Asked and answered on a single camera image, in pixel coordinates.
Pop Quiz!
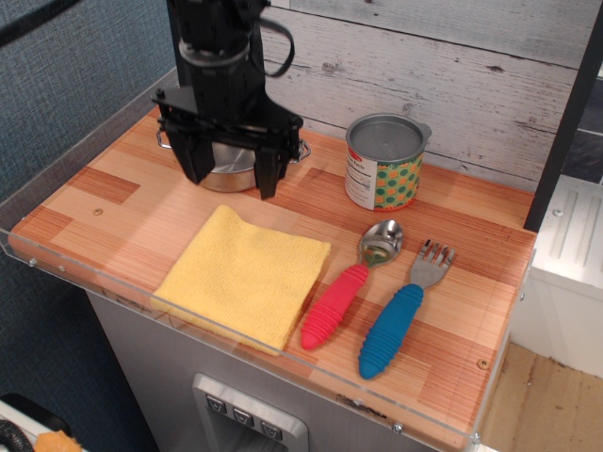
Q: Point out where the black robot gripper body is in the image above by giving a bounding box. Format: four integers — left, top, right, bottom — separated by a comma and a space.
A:
151, 41, 305, 164

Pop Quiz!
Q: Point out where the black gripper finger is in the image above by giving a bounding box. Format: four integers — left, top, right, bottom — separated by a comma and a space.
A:
254, 144, 288, 201
167, 130, 216, 185

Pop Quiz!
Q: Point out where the yellow cloth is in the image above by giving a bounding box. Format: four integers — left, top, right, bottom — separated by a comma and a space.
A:
150, 205, 331, 356

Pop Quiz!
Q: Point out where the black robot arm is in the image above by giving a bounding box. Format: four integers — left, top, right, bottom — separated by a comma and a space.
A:
153, 1, 303, 199

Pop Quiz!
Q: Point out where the small steel pot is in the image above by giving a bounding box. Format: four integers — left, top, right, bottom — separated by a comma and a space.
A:
156, 127, 311, 193

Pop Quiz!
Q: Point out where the clear acrylic table guard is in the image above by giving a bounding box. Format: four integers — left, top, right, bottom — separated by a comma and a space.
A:
1, 75, 534, 451

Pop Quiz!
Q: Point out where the toy food can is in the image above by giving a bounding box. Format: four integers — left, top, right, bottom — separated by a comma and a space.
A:
345, 113, 432, 212

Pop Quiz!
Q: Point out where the grey toy fridge cabinet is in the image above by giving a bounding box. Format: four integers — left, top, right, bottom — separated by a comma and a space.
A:
89, 293, 430, 451

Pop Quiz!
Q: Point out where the silver dispenser button panel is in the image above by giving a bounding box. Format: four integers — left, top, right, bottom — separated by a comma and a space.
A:
192, 373, 309, 451

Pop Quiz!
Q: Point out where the orange object bottom corner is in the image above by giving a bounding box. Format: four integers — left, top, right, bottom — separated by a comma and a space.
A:
34, 430, 83, 452

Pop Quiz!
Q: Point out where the black and white base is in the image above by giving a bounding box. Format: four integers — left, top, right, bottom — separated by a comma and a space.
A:
1, 394, 73, 446

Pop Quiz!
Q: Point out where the white toy sink unit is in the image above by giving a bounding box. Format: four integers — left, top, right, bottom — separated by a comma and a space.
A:
510, 176, 602, 377

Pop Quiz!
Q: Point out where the red handled spoon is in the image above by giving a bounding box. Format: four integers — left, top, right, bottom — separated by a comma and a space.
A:
301, 219, 403, 350

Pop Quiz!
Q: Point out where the black braided cable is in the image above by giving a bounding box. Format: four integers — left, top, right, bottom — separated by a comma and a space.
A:
0, 0, 84, 48

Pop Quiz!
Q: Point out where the blue handled fork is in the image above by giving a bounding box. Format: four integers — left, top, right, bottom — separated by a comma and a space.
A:
358, 239, 455, 379

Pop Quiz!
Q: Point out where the black vertical post right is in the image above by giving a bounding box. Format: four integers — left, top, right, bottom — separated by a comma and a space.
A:
523, 7, 602, 233

